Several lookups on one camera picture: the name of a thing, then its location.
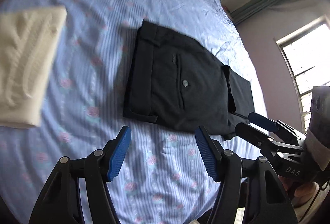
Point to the person's right hand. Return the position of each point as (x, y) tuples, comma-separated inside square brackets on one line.
[(305, 194)]

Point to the folded white garment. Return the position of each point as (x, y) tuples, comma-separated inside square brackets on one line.
[(28, 59)]

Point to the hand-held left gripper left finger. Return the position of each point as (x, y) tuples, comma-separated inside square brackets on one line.
[(120, 154)]

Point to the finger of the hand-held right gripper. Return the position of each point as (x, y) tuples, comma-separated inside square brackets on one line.
[(250, 132), (263, 122)]

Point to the black pants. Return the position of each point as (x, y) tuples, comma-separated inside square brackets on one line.
[(175, 79)]

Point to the window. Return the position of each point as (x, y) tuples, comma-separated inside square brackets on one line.
[(306, 64)]

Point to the person's right forearm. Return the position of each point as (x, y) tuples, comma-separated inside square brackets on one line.
[(321, 204)]

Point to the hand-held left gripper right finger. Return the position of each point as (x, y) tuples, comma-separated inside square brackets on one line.
[(207, 155)]

